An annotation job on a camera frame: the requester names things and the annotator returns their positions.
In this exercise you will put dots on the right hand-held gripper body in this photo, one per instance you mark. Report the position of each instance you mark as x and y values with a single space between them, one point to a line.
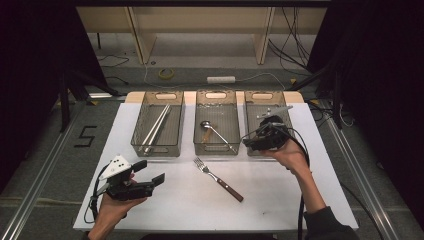
270 138

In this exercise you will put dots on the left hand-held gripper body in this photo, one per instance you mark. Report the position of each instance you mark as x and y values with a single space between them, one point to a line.
131 191

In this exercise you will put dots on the grey transparent plastic bin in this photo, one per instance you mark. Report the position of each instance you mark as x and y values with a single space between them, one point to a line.
226 113
173 133
253 103

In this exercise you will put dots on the shiny metal spoon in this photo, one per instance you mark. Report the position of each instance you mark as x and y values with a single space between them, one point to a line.
205 124

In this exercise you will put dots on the person's left hand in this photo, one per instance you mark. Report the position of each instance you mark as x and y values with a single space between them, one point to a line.
113 213

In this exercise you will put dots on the person's right hand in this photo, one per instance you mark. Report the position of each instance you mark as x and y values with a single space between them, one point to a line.
293 158

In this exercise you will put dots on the black metal stand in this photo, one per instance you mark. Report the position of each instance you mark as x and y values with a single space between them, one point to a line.
64 106
337 106

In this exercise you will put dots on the white power strip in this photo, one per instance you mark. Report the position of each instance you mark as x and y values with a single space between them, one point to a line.
220 79

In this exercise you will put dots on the yellow tape roll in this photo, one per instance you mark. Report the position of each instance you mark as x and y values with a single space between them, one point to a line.
160 74

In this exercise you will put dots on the black curtain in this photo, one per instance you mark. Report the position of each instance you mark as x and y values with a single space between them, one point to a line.
383 83
33 66

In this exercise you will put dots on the light wooden shelf unit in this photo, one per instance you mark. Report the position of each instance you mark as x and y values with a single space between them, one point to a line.
200 20

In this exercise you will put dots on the metal floor rail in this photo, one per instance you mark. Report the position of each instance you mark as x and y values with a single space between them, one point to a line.
360 173
43 170

